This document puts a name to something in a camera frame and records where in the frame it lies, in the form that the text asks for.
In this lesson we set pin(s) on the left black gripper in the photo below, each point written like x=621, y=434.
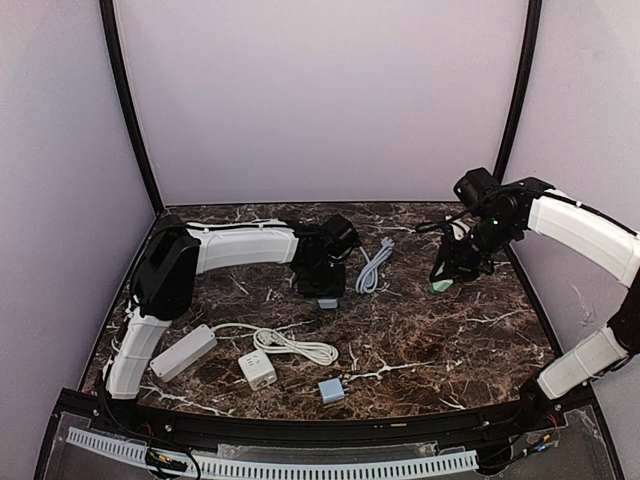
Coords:
x=338, y=289

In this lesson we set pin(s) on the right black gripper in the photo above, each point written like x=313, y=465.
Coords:
x=455, y=265

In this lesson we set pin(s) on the green plug adapter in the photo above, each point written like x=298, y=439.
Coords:
x=439, y=287

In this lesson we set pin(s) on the blue-grey power strip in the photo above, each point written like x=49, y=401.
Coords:
x=328, y=303

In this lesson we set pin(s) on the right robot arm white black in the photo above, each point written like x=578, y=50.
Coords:
x=503, y=214

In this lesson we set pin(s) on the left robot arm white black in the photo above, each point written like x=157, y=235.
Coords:
x=162, y=282

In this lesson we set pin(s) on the blue plug adapter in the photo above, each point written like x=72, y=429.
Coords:
x=331, y=390

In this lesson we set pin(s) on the white cube socket adapter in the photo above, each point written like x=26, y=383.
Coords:
x=257, y=369

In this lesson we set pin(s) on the white power strip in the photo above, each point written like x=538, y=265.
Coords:
x=181, y=355

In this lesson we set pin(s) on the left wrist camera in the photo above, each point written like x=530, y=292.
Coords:
x=342, y=236

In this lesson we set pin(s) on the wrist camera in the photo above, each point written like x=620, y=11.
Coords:
x=342, y=236
x=473, y=187

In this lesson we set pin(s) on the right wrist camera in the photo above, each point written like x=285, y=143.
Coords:
x=473, y=187

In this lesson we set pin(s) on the black front frame rail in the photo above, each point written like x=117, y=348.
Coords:
x=487, y=425

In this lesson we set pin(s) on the right black frame post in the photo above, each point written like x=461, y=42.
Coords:
x=526, y=58

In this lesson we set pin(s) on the black frame post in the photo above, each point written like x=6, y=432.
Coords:
x=526, y=58
x=119, y=73

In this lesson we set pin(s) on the white slotted cable duct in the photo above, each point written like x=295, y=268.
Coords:
x=204, y=465

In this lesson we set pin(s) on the left black frame post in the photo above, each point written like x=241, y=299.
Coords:
x=119, y=73

